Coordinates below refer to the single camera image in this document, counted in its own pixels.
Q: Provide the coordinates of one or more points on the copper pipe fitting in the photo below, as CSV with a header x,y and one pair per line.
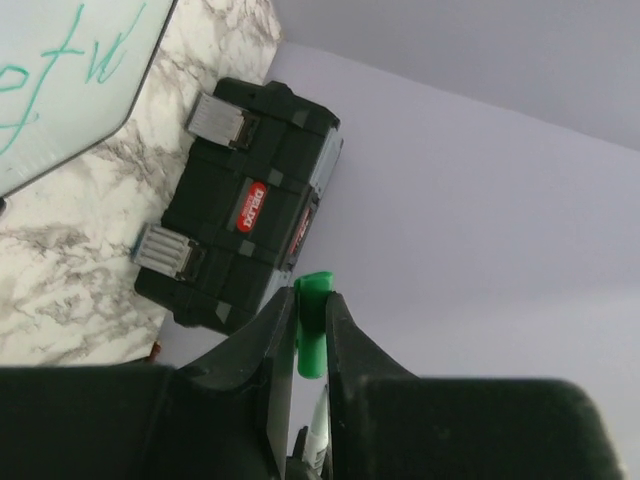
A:
x,y
156,348

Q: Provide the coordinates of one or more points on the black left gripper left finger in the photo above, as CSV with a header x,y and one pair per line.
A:
x,y
223,416

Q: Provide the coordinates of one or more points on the green white marker pen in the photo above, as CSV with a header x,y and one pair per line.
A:
x,y
317,438

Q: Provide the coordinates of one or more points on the black framed whiteboard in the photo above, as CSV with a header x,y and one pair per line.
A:
x,y
71,72

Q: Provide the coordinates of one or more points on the black plastic toolbox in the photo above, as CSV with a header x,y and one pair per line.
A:
x,y
260,163

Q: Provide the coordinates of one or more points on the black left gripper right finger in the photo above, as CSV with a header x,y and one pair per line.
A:
x,y
388,423

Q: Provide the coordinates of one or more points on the green marker cap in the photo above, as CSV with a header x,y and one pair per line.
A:
x,y
312,292

